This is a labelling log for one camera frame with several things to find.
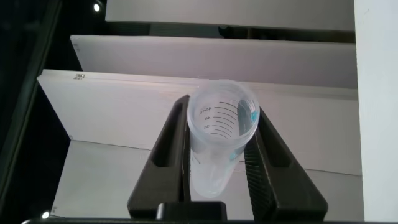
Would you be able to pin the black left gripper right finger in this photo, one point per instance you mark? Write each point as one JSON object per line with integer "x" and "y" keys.
{"x": 280, "y": 186}

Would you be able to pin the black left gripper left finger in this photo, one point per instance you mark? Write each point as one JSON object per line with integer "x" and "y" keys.
{"x": 164, "y": 180}

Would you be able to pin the test tube with blue pigment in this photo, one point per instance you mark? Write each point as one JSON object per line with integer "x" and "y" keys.
{"x": 217, "y": 149}

